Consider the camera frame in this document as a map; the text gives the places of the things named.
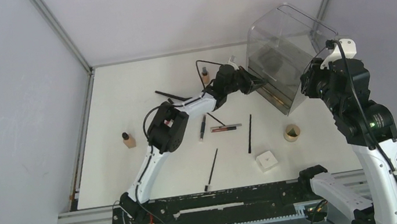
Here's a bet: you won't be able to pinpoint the black makeup brush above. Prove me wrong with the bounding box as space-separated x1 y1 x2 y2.
247 114 252 154
204 148 219 192

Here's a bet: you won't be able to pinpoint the white cube box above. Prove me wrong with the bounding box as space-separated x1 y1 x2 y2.
255 151 278 172

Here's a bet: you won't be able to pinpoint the thin black liner pencil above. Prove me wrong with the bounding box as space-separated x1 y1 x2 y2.
207 113 225 126

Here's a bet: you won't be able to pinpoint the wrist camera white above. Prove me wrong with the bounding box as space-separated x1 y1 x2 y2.
320 38 357 70
227 56 239 69

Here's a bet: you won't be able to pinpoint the clear acrylic organizer box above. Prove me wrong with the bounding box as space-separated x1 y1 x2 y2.
246 3 338 115

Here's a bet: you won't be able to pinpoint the silver and red lip pencils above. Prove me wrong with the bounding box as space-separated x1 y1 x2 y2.
210 123 243 133

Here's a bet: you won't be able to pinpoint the gold round jar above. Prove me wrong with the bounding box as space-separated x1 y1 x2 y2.
283 124 301 142

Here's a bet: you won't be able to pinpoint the black concealer tube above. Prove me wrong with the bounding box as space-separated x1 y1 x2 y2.
199 114 206 142

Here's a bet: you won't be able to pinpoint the black powder brush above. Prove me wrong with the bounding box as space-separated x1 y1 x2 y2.
154 91 190 102

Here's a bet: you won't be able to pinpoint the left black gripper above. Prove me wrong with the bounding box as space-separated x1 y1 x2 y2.
222 63 268 99

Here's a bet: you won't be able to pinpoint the foundation bottle with pump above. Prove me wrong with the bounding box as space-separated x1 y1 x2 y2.
201 67 210 85

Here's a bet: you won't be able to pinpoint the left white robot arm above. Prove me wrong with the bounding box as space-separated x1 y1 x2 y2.
120 64 267 224

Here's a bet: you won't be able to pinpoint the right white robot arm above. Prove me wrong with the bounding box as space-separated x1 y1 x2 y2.
298 58 397 224

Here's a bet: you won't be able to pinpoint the black makeup brush right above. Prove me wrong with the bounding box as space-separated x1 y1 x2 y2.
247 114 252 154

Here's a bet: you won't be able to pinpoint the black mounting rail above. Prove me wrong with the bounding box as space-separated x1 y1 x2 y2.
111 180 321 224

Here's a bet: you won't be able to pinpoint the black makeup brush front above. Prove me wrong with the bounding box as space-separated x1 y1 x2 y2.
204 148 219 192

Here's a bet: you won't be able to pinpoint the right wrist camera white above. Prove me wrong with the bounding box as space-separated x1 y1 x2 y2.
320 38 357 70

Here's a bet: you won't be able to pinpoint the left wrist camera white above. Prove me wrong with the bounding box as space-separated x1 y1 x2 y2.
227 56 239 69

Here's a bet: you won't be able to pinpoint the square foundation bottle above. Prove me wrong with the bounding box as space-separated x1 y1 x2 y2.
121 132 136 149

